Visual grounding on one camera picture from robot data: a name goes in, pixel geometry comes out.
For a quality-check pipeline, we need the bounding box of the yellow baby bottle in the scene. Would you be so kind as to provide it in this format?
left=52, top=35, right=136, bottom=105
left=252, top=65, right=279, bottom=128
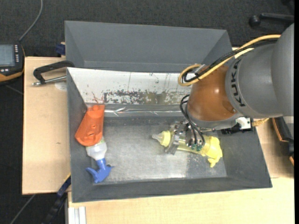
left=152, top=130, right=223, bottom=168

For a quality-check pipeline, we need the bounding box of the clear spray bottle blue trigger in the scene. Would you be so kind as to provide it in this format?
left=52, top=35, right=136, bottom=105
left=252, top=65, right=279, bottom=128
left=85, top=140, right=115, bottom=184

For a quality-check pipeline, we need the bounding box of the grey metal bin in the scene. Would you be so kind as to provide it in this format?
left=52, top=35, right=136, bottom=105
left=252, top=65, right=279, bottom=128
left=63, top=20, right=273, bottom=203

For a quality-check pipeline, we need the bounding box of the pale cardboard board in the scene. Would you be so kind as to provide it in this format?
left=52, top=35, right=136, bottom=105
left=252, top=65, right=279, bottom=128
left=21, top=56, right=71, bottom=195

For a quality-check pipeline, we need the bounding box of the black cylinder on white bracket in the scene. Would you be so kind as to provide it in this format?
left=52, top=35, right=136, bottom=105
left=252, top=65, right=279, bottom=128
left=220, top=117, right=255, bottom=135

